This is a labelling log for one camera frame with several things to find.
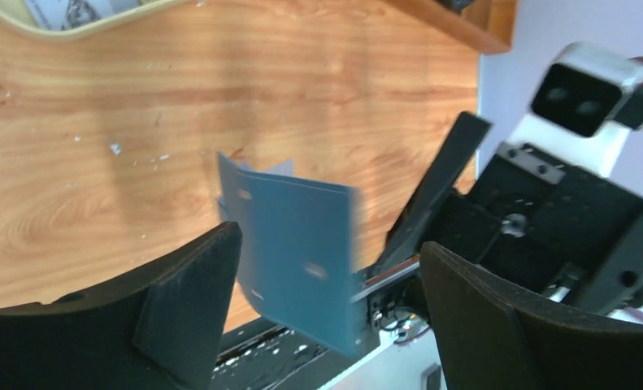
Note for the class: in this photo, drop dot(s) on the blue leather card holder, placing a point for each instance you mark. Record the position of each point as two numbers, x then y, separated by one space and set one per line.
297 257

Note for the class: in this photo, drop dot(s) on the cream oval tray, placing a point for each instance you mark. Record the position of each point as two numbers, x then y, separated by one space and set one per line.
16 15

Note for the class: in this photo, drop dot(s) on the wooden compartment organizer box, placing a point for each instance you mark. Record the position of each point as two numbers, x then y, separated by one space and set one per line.
485 26

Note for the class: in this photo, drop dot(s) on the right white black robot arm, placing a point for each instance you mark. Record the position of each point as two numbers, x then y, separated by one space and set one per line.
396 366

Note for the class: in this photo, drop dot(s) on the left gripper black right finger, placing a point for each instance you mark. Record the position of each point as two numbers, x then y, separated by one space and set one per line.
493 334

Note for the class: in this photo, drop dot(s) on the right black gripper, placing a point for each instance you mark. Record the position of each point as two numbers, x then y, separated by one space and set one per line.
567 228

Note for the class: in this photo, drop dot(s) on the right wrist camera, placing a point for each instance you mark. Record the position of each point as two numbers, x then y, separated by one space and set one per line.
587 104

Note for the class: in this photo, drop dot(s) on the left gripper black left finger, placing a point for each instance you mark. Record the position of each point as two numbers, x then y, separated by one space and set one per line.
157 326

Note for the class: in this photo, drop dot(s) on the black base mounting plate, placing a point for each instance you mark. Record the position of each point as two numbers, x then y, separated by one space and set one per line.
262 355

